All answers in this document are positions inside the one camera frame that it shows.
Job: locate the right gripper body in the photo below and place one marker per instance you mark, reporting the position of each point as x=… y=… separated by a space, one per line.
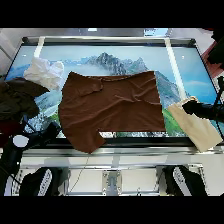
x=191 y=107

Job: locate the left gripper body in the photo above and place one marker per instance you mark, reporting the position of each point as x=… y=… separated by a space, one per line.
x=51 y=130

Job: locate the brown T-shirt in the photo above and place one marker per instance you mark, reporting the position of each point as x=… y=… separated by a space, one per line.
x=111 y=106

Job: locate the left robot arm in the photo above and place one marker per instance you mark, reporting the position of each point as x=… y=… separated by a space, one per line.
x=13 y=153

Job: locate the beige garment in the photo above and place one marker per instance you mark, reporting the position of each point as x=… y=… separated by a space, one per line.
x=196 y=131

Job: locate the red garment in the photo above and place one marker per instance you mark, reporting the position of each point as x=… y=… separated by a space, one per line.
x=8 y=128

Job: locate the dark brown garment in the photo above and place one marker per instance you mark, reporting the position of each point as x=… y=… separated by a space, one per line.
x=18 y=96

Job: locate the white garment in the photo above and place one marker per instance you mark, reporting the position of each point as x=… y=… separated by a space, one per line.
x=45 y=73

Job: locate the silver frame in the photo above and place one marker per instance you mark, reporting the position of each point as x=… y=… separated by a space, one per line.
x=111 y=181

